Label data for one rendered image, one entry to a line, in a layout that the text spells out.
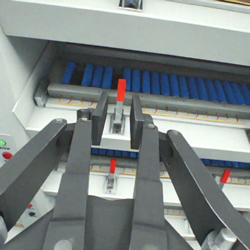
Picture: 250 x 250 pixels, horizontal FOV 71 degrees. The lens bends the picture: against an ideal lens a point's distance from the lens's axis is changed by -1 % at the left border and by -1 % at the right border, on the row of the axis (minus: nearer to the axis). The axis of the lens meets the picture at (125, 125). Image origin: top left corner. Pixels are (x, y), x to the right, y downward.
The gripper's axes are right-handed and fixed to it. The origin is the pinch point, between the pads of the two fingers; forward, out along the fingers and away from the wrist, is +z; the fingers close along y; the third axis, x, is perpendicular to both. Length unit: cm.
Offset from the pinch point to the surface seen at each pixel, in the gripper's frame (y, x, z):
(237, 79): 26.0, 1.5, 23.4
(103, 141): -2.2, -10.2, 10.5
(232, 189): 32.3, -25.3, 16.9
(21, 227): -32, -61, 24
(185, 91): 13.2, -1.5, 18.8
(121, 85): 0.1, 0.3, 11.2
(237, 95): 25.0, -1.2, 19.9
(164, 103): 8.6, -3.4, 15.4
